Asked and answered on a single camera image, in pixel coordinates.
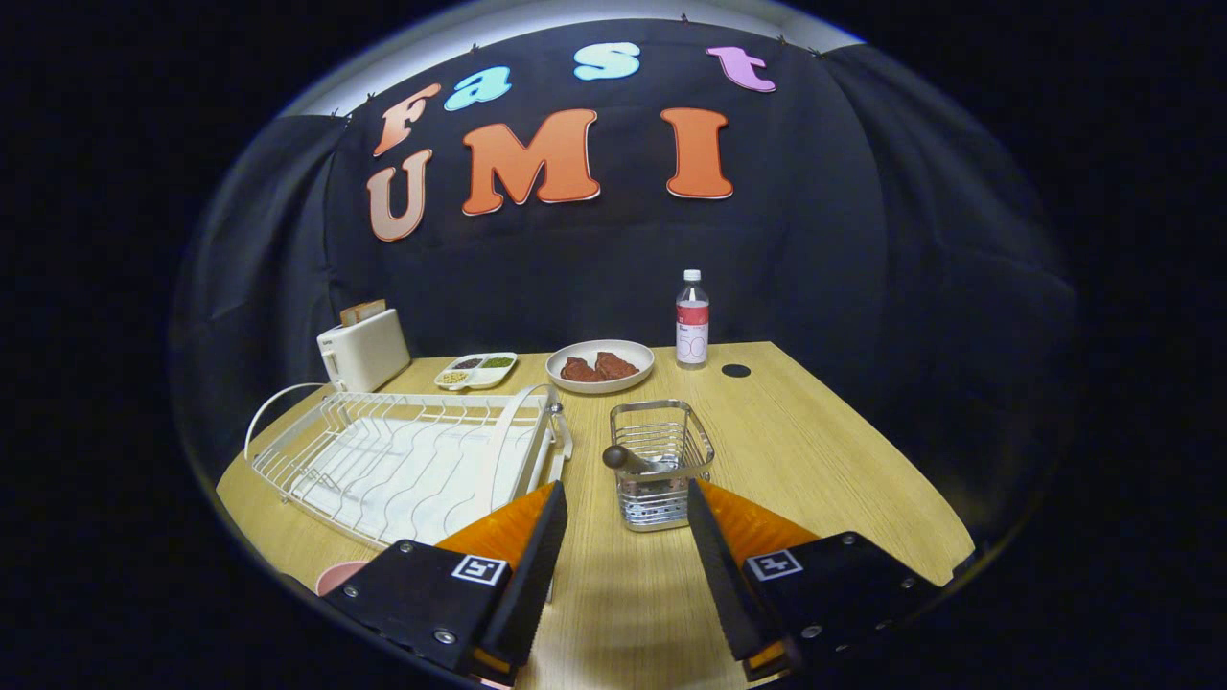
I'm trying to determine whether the cream round steak plate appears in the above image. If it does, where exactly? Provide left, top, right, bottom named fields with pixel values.
left=545, top=339, right=656, bottom=395

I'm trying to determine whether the red-labelled clear water bottle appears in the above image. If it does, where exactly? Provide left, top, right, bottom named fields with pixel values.
left=675, top=269, right=711, bottom=370

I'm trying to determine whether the white toaster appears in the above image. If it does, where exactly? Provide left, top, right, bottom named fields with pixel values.
left=317, top=308, right=412, bottom=394

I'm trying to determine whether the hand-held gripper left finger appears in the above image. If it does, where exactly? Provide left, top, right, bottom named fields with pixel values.
left=321, top=479, right=569, bottom=687

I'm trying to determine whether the row of black cloth clips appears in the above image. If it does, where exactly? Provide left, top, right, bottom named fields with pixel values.
left=331, top=11, right=825, bottom=118

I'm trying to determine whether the dark-handled metal spoon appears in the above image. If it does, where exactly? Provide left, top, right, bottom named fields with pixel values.
left=602, top=444, right=686, bottom=477

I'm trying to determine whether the white wire dish rack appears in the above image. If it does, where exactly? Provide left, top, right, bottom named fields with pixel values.
left=244, top=381, right=574, bottom=549

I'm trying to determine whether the pink plate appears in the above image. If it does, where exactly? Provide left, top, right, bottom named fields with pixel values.
left=316, top=561, right=370, bottom=597

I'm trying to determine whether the white divided snack dish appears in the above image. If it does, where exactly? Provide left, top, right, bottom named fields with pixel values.
left=433, top=352, right=520, bottom=392

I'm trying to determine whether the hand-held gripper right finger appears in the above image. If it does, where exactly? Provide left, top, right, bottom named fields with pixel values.
left=685, top=477, right=945, bottom=683

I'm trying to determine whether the metal wire basket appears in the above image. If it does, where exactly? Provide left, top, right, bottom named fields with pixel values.
left=610, top=400, right=716, bottom=532

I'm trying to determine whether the black backdrop cloth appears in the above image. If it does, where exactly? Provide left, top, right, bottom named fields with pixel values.
left=173, top=17, right=1079, bottom=557

